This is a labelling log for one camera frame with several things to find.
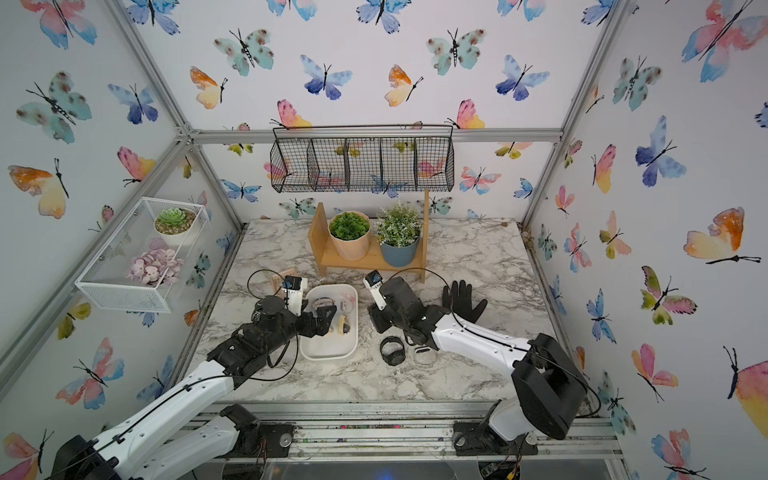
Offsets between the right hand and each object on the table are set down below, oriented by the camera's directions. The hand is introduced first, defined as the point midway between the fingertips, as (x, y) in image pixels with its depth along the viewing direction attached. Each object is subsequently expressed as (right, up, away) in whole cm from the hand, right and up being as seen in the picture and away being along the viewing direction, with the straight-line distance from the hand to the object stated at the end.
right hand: (375, 302), depth 82 cm
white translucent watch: (+14, -17, +6) cm, 23 cm away
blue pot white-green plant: (+7, +20, +6) cm, 22 cm away
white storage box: (-11, -13, +10) cm, 20 cm away
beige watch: (-10, -8, +6) cm, 14 cm away
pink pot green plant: (-8, +20, +11) cm, 24 cm away
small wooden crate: (-35, +4, +22) cm, 42 cm away
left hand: (-13, 0, -3) cm, 13 cm away
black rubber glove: (+26, -2, +16) cm, 31 cm away
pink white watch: (-10, -3, +15) cm, 18 cm away
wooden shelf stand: (-18, +11, +18) cm, 28 cm away
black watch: (+6, -16, +2) cm, 17 cm away
